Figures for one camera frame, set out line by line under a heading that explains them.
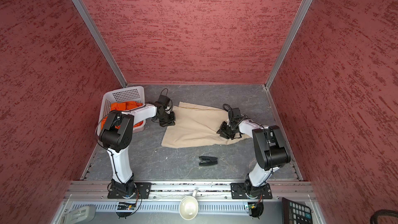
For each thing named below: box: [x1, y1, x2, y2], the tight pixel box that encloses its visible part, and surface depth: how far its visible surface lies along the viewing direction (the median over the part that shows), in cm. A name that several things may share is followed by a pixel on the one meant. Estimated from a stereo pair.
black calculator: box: [281, 197, 313, 224], surface depth 69 cm
